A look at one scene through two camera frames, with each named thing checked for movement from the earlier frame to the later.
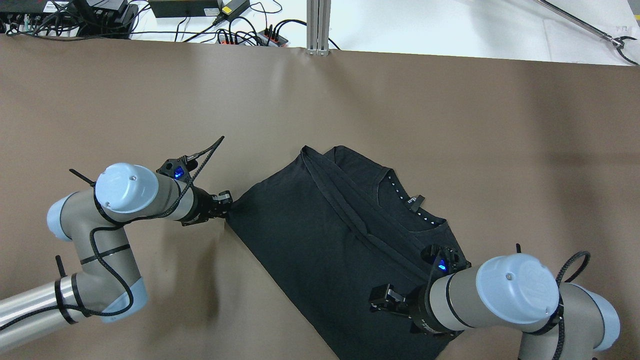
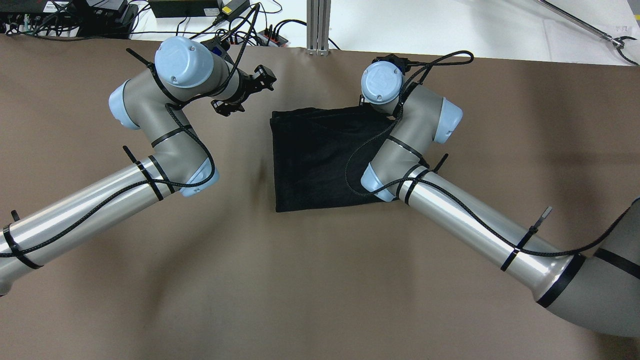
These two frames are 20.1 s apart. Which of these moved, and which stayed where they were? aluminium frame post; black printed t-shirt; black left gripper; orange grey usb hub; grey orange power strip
Moved: black printed t-shirt; black left gripper
Stayed: grey orange power strip; orange grey usb hub; aluminium frame post
